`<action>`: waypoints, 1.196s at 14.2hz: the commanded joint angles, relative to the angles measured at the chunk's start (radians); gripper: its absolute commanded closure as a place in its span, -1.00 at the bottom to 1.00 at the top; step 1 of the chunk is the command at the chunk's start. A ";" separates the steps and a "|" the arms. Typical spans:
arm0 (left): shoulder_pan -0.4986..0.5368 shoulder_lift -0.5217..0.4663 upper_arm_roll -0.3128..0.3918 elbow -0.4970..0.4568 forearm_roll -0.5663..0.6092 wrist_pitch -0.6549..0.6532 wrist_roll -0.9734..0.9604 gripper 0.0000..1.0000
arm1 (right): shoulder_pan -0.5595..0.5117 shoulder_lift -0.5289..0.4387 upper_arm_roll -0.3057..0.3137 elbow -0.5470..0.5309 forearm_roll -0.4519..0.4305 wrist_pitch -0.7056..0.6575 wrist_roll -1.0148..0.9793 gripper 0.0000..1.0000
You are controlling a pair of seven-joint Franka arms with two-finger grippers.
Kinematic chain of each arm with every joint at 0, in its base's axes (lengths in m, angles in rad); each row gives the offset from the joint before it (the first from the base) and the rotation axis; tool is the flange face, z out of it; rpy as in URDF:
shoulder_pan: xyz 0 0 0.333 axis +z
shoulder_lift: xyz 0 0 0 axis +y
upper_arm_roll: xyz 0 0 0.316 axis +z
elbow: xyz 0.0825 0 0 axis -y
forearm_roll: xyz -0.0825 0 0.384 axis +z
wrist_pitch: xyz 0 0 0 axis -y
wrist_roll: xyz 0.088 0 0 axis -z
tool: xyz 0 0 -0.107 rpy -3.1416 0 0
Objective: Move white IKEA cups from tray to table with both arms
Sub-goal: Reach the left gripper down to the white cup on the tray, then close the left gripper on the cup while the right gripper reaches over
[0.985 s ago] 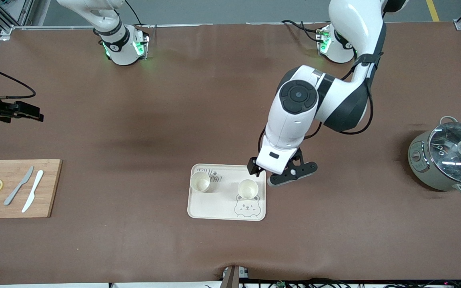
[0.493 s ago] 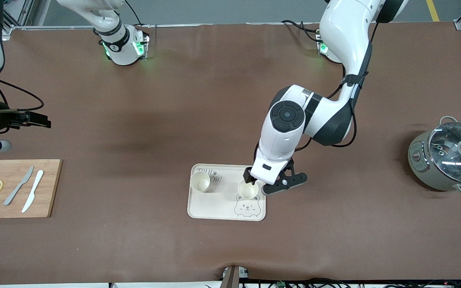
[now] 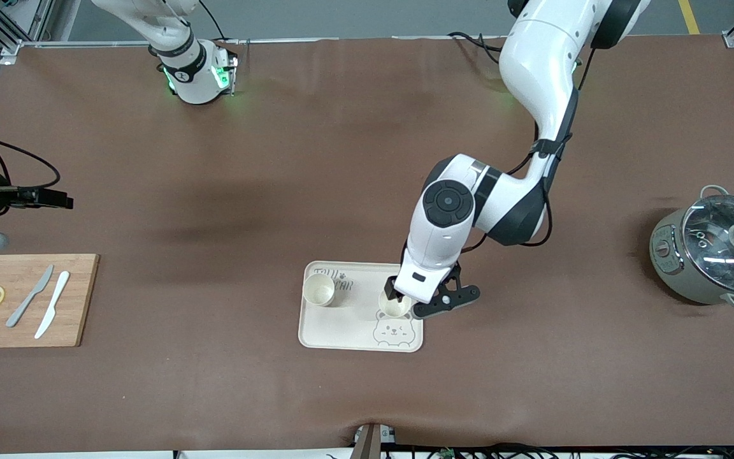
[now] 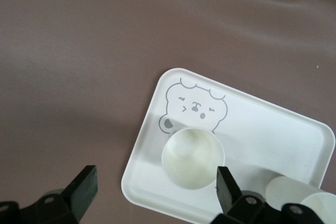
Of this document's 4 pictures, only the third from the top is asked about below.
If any glass pot lid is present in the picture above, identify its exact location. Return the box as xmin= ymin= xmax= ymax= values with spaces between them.
xmin=681 ymin=194 xmax=734 ymax=296

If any grey-green electric pot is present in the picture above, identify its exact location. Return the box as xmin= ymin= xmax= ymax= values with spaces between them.
xmin=649 ymin=185 xmax=734 ymax=312

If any white IKEA cup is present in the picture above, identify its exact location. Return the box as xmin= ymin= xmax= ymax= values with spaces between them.
xmin=303 ymin=273 xmax=336 ymax=307
xmin=377 ymin=289 xmax=414 ymax=319

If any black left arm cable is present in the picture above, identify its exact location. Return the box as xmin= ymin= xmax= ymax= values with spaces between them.
xmin=463 ymin=48 xmax=597 ymax=249

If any white plastic knife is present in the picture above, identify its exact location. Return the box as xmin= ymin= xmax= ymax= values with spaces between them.
xmin=34 ymin=271 xmax=71 ymax=340

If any black base cable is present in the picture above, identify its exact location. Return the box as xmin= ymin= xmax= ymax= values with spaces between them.
xmin=447 ymin=31 xmax=509 ymax=64

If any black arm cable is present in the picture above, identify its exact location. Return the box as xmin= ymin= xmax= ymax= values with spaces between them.
xmin=463 ymin=48 xmax=597 ymax=249
xmin=0 ymin=139 xmax=62 ymax=222

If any grey plastic knife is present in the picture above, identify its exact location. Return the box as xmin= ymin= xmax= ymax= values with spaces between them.
xmin=6 ymin=265 xmax=55 ymax=328

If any metal table edge clamp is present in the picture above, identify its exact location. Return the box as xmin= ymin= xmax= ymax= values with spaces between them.
xmin=351 ymin=423 xmax=397 ymax=459

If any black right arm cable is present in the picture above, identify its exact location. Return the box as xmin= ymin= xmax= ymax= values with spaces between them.
xmin=0 ymin=139 xmax=62 ymax=222

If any cream tray with bear print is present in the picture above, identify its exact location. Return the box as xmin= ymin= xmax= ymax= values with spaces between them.
xmin=298 ymin=261 xmax=424 ymax=353

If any bamboo cutting board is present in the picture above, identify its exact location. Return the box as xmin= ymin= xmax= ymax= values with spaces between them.
xmin=0 ymin=254 xmax=100 ymax=349

